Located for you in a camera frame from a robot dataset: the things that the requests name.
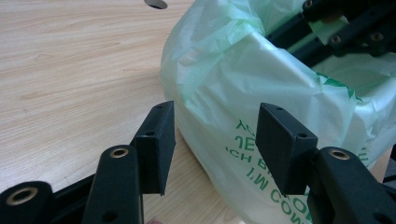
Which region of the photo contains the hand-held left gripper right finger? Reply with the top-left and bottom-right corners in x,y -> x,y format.
254,102 -> 396,224

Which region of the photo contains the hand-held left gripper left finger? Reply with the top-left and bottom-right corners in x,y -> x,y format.
80,100 -> 177,224

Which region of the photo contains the green plastic bag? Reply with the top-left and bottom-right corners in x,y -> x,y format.
160,0 -> 396,224

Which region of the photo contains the grey table cable grommet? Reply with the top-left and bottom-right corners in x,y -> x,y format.
143,0 -> 169,10

